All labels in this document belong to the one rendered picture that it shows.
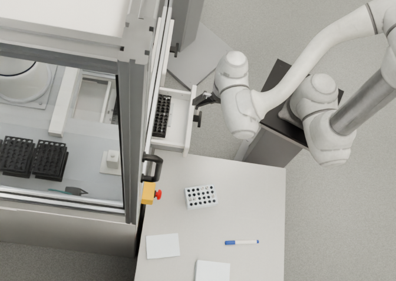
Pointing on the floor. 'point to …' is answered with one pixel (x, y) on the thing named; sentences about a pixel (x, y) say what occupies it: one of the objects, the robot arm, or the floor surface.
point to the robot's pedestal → (269, 149)
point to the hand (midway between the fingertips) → (214, 113)
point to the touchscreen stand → (192, 37)
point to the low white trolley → (217, 219)
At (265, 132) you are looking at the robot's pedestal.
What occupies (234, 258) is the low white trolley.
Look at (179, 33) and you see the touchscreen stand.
